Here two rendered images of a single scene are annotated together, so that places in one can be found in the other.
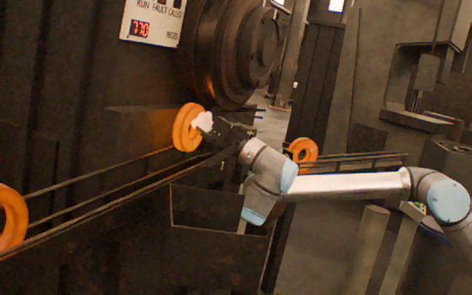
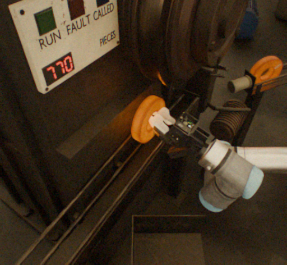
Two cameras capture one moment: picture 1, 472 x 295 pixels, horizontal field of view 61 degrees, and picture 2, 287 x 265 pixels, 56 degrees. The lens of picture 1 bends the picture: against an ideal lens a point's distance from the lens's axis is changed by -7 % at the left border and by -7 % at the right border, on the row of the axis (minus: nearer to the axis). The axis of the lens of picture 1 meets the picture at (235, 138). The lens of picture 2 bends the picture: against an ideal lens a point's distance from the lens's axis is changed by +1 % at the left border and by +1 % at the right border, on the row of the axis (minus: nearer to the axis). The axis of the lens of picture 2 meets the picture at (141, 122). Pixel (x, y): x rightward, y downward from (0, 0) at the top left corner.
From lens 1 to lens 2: 0.80 m
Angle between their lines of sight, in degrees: 35
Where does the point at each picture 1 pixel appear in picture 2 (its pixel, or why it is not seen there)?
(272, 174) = (234, 187)
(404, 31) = not seen: outside the picture
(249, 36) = (207, 24)
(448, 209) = not seen: outside the picture
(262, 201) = (223, 202)
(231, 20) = (179, 9)
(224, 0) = not seen: outside the picture
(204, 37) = (147, 40)
